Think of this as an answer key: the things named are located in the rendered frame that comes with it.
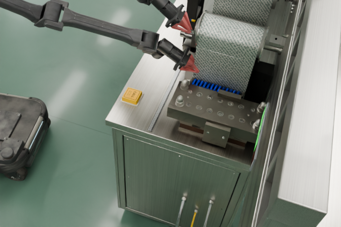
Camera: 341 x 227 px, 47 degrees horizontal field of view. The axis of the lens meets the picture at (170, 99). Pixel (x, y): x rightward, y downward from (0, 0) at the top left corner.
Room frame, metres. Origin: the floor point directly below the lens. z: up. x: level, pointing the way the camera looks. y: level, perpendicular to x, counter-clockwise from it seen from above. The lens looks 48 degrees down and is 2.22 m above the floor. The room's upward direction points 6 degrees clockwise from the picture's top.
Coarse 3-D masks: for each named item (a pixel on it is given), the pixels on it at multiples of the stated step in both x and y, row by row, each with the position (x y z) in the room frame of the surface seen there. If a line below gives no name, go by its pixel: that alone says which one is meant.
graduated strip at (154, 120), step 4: (176, 72) 1.35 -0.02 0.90; (176, 76) 1.33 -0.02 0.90; (172, 80) 1.30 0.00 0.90; (176, 80) 1.30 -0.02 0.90; (172, 84) 1.27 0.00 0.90; (168, 88) 1.24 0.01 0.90; (172, 88) 1.25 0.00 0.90; (168, 92) 1.22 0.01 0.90; (164, 96) 1.19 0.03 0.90; (168, 96) 1.19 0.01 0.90; (164, 100) 1.17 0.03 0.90; (160, 104) 1.14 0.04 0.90; (164, 104) 1.14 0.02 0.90; (160, 108) 1.12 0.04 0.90; (156, 112) 1.09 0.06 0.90; (160, 112) 1.09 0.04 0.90; (156, 116) 1.07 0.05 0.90; (152, 120) 1.05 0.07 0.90; (156, 120) 1.05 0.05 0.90; (152, 124) 1.02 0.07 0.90; (148, 128) 1.00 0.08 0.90; (152, 128) 1.00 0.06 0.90
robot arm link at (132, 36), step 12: (60, 0) 1.23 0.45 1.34; (72, 12) 1.20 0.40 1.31; (48, 24) 1.14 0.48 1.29; (60, 24) 1.15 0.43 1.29; (72, 24) 1.17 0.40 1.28; (84, 24) 1.18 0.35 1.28; (96, 24) 1.19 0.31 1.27; (108, 24) 1.21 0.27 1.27; (108, 36) 1.20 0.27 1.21; (120, 36) 1.19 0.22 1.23; (132, 36) 1.20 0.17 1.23; (144, 36) 1.22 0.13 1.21
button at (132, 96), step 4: (128, 88) 1.20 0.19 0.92; (132, 88) 1.20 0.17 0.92; (128, 92) 1.17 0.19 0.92; (132, 92) 1.18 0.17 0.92; (136, 92) 1.18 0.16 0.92; (140, 92) 1.18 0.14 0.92; (124, 96) 1.15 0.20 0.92; (128, 96) 1.15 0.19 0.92; (132, 96) 1.15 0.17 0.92; (136, 96) 1.15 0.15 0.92; (140, 96) 1.17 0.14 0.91; (124, 100) 1.14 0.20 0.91; (128, 100) 1.13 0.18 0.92; (132, 100) 1.13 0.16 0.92; (136, 100) 1.13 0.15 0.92; (136, 104) 1.12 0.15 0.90
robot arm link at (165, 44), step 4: (160, 40) 1.23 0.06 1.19; (164, 40) 1.23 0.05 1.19; (160, 44) 1.21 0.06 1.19; (164, 44) 1.22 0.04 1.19; (168, 44) 1.22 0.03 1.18; (172, 44) 1.23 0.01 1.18; (160, 48) 1.21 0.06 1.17; (164, 48) 1.21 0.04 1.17; (168, 48) 1.21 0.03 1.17; (172, 48) 1.22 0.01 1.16; (160, 52) 1.23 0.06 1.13; (164, 52) 1.20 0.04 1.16; (168, 52) 1.20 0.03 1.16
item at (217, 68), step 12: (204, 60) 1.19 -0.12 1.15; (216, 60) 1.17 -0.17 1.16; (228, 60) 1.16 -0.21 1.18; (240, 60) 1.15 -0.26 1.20; (204, 72) 1.18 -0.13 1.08; (216, 72) 1.17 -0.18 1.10; (228, 72) 1.16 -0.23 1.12; (240, 72) 1.15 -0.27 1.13; (216, 84) 1.17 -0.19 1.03; (228, 84) 1.16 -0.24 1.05; (240, 84) 1.15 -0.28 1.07
